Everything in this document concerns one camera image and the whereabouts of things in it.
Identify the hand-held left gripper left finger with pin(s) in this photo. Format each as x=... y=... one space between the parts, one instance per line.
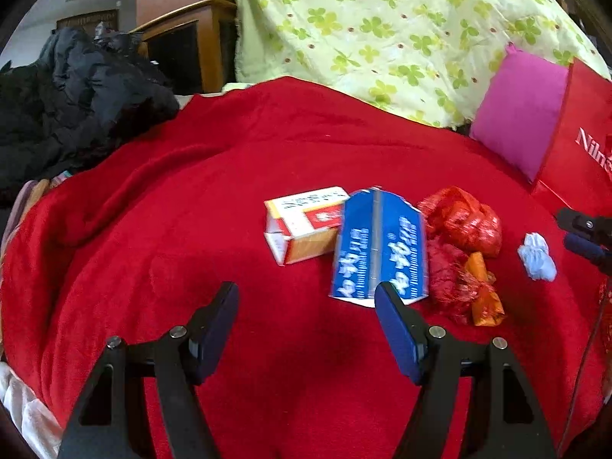
x=217 y=334

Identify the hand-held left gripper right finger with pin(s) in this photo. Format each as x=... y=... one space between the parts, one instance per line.
x=394 y=334

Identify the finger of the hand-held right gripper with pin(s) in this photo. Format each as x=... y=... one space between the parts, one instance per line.
x=585 y=223
x=583 y=245

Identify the light blue face mask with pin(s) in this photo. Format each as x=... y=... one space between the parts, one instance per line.
x=538 y=258

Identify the red crinkled mesh wrapper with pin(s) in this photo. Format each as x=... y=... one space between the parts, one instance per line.
x=449 y=277

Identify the blue and white carton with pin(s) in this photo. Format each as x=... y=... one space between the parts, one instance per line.
x=380 y=244

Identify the orange snack wrapper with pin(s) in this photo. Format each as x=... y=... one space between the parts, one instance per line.
x=485 y=296

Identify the white and orange carton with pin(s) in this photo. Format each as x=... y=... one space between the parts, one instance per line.
x=299 y=222

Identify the red paper gift bag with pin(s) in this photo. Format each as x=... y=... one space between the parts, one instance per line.
x=581 y=143

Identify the pink pillow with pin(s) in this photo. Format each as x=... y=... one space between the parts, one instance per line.
x=519 y=114

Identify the red fleece blanket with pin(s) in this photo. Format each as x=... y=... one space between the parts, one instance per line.
x=215 y=201

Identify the white bed sheet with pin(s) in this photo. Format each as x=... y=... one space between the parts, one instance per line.
x=28 y=406

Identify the striped cloth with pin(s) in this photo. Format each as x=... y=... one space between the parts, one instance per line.
x=33 y=196

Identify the black jacket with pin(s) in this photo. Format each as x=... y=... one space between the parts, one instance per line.
x=71 y=100

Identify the green floral quilt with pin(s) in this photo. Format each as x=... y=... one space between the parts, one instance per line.
x=382 y=28

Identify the wooden bed frame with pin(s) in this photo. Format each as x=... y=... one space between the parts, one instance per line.
x=186 y=43

